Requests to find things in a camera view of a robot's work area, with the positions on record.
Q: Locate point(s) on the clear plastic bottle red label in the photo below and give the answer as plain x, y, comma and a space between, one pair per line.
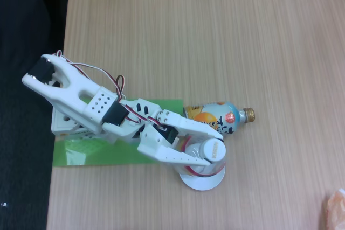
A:
214, 150

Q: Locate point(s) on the orange juice bottle can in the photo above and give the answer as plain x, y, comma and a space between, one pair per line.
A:
229, 118

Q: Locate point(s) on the short green tape strip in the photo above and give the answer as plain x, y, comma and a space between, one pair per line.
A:
172, 104

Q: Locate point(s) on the small white plate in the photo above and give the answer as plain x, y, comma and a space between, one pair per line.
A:
205, 184

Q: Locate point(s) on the long green tape strip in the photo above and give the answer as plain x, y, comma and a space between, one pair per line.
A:
81, 154

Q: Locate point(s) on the orange plastic bag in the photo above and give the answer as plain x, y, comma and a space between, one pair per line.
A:
337, 208

